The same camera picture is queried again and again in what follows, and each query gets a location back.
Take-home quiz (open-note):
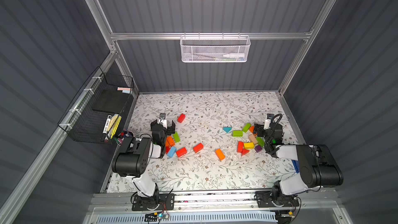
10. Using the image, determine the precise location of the teal triangle block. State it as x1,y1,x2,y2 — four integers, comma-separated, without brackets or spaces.
222,127,232,133

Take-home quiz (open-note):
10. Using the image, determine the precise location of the orange rectangular block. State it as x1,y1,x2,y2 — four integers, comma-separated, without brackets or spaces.
215,149,226,161

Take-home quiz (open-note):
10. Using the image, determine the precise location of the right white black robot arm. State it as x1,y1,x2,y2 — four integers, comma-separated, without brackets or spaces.
254,121,344,207

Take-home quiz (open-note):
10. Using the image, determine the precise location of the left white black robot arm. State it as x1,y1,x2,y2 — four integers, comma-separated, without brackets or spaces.
111,119,176,211

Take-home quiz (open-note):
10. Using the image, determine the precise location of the orange block left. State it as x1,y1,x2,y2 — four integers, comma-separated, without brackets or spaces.
166,136,175,147

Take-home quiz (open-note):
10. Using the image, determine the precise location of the green block right lower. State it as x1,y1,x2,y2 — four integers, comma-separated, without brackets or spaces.
256,137,265,147

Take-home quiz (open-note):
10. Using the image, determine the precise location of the green block left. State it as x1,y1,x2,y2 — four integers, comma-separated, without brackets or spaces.
173,132,180,143

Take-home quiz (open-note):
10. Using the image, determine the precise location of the purple block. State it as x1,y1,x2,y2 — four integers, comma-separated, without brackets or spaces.
255,145,263,153

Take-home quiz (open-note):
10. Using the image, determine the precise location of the natural wood block right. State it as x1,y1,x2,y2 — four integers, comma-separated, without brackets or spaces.
248,134,258,145

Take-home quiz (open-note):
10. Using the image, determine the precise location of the light blue block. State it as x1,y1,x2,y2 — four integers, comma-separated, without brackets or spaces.
167,146,177,158

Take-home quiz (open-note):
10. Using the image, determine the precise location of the yellow block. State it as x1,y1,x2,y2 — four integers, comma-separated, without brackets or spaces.
244,142,255,149

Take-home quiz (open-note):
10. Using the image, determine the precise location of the green block right tilted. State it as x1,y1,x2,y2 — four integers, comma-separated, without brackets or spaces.
242,123,251,133

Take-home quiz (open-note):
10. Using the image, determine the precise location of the red rectangular block left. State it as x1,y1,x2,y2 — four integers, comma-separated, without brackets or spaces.
176,147,187,158

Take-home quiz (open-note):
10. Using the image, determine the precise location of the red rectangular block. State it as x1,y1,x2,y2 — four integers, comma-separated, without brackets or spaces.
176,147,187,158
193,143,204,153

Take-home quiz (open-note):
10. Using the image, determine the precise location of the red triangle block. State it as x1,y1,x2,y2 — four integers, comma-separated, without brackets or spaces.
241,149,250,156

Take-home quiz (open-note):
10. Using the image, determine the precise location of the green block right flat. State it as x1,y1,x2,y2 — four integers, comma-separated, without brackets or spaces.
232,130,244,137

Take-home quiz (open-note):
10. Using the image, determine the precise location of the blue stapler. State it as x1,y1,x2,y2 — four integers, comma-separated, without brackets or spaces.
292,160,300,173

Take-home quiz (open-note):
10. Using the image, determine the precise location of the red rectangular block centre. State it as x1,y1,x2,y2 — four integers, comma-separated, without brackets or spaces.
193,143,204,153

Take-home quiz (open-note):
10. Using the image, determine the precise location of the pink pen cup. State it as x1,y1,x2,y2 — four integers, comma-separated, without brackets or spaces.
113,130,134,146

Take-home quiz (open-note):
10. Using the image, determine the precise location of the yellow highlighter pack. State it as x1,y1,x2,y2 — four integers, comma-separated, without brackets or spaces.
106,114,122,140

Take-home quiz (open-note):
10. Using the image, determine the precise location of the white marker in basket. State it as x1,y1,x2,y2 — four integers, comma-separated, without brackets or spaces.
222,53,247,62

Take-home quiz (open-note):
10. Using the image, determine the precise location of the black wire mesh basket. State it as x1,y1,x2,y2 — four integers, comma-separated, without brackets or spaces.
59,67,135,144

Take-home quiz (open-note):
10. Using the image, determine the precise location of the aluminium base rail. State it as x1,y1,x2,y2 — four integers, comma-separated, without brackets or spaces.
88,188,343,214

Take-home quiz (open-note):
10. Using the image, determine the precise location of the white wire mesh basket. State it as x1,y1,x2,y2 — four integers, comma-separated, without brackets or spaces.
180,35,251,63

